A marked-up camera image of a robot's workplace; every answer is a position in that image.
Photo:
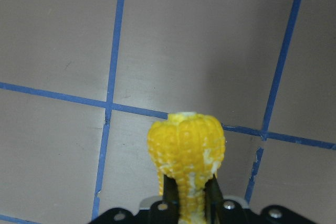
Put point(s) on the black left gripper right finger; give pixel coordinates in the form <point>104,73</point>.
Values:
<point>213,201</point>

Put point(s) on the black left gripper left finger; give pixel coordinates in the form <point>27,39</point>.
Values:
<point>170,191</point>

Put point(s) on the yellow plastic corn cob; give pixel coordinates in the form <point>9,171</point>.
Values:
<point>188,147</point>

